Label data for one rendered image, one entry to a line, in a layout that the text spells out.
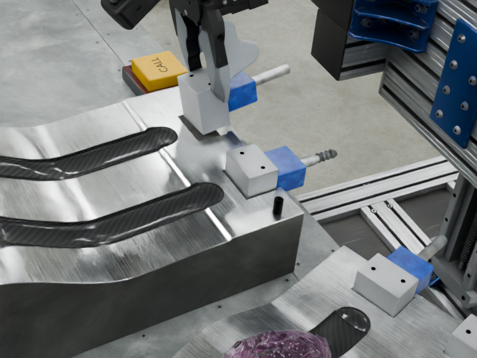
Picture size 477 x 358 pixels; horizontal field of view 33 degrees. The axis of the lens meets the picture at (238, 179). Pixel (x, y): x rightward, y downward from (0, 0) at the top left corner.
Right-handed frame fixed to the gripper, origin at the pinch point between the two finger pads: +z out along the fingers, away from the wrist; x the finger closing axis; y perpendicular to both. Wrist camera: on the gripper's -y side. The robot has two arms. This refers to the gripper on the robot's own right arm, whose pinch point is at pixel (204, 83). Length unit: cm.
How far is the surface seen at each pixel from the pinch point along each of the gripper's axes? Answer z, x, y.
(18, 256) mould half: 0.4, -14.6, -26.7
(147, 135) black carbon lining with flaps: 4.7, 1.7, -7.4
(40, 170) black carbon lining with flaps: 3.2, 1.0, -20.1
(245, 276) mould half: 13.8, -16.3, -5.9
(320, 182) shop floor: 94, 79, 64
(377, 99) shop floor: 96, 105, 104
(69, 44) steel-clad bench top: 8.8, 37.5, -4.7
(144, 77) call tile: 8.5, 20.3, 0.1
